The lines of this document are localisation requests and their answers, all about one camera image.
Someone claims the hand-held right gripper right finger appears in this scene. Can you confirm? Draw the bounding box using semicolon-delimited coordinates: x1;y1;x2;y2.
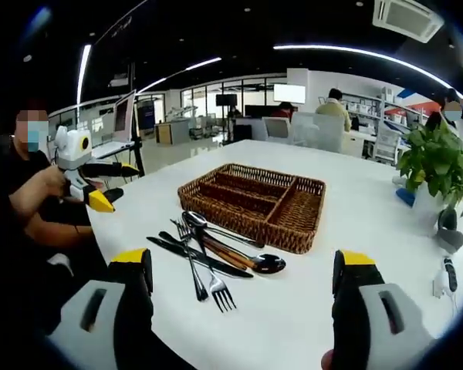
330;249;438;370

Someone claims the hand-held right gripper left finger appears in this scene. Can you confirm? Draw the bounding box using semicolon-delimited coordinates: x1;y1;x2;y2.
46;248;157;370

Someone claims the silver metal knife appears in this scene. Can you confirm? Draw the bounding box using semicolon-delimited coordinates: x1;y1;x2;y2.
145;236;255;279
157;230;236;271

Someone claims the silver metal fork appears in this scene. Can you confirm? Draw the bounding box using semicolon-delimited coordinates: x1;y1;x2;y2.
188;221;238;313
170;218;210;302

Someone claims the silver metal spoon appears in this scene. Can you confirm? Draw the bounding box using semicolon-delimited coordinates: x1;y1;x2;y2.
204;234;287;277
182;210;266;250

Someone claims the brown wicker storage slots basket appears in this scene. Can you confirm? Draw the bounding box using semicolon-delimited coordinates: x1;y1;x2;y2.
177;163;327;255

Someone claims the brown wooden chopstick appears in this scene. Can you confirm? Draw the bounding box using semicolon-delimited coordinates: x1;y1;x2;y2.
203;239;252;271
201;234;255;267

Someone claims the white storage shelving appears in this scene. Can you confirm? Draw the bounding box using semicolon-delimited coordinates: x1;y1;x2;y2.
341;86;433;136

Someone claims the person's left hand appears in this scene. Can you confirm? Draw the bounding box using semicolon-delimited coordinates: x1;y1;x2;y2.
42;165;69;198

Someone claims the person's right hand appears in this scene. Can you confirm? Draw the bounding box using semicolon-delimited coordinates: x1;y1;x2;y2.
319;348;337;370

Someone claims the black computer mouse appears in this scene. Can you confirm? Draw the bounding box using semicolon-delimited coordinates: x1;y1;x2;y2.
101;187;124;204

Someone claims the white stand shelf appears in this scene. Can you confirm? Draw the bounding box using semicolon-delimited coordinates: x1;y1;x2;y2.
88;140;136;160

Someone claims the black tripod stand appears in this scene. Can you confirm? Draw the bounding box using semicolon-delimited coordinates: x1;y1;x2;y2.
127;57;147;179

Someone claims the monitor on tripod stand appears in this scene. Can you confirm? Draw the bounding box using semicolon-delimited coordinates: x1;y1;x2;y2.
113;89;137;135

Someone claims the blue banner stand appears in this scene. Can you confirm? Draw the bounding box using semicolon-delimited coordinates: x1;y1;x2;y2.
137;100;156;131

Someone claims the wooden cabinet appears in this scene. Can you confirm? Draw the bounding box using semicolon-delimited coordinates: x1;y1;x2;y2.
154;117;191;146

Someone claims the white power strip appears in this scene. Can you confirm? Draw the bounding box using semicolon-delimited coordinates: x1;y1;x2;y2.
431;256;459;298

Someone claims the white office chair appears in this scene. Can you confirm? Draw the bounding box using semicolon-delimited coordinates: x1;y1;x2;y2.
373;126;403;162
262;116;294;142
47;253;75;279

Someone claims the ceiling light strip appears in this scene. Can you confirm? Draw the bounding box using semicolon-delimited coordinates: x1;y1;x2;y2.
76;43;93;104
184;57;223;72
137;76;167;94

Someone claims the grey and black device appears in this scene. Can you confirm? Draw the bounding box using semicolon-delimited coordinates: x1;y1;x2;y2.
434;207;463;254

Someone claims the small blue object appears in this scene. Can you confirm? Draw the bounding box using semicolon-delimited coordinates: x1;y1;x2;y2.
394;187;417;207

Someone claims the green potted plant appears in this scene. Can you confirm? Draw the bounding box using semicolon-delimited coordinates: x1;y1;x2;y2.
395;118;463;232

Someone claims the translucent white chair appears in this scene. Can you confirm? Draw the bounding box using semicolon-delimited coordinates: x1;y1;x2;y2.
291;111;345;154

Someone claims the long curved ceiling light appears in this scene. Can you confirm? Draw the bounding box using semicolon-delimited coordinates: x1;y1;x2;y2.
272;44;463;99

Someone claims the ceiling air conditioner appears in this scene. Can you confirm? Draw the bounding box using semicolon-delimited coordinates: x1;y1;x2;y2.
372;0;445;44

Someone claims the white wall screen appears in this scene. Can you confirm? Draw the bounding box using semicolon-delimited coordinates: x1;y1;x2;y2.
272;83;307;105

